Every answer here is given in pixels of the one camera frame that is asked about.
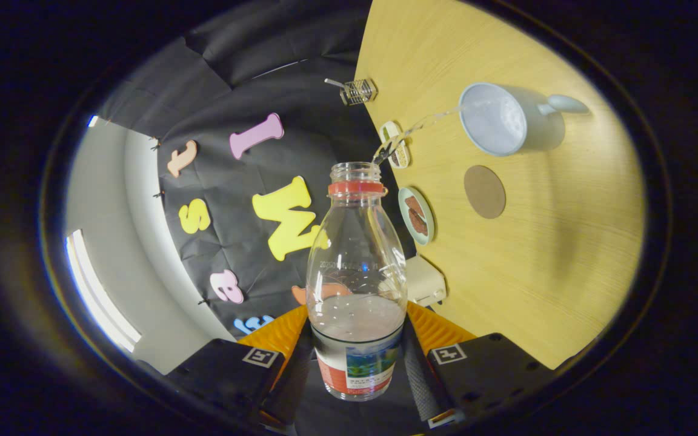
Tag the clear plastic juice bottle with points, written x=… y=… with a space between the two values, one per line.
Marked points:
x=355 y=272

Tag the long ceiling light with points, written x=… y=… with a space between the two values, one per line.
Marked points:
x=97 y=290

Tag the brown meat piece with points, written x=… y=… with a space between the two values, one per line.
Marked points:
x=419 y=224
x=413 y=206

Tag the pale green plate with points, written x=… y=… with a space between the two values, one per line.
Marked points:
x=428 y=215

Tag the black backdrop cloth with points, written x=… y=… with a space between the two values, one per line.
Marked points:
x=234 y=79

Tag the white cup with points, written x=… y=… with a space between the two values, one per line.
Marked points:
x=494 y=121

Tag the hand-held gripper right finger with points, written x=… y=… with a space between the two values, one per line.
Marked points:
x=422 y=375

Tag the round brown coaster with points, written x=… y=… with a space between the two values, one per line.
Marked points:
x=485 y=192

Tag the wooden table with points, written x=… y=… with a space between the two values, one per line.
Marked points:
x=537 y=272

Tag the white divided dish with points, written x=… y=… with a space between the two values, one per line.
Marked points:
x=392 y=130

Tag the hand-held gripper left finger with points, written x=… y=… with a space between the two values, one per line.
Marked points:
x=291 y=375

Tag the white toaster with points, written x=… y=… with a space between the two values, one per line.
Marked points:
x=425 y=281

